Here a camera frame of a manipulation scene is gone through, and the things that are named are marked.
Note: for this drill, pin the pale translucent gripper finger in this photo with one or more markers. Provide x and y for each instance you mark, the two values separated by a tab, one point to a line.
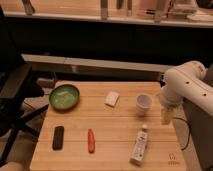
166	116

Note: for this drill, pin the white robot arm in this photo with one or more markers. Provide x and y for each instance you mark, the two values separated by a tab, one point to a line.
185	81

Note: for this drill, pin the white tube bottle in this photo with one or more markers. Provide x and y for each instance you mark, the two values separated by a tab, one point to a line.
137	154

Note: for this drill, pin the white sponge block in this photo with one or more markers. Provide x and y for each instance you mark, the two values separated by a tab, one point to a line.
111	98

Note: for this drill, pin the green bowl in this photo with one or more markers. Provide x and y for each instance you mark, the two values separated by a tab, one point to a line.
64	97

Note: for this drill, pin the black rectangular remote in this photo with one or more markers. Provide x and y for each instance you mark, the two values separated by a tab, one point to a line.
58	138

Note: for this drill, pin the black office chair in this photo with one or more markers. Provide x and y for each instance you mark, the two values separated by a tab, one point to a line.
16	84

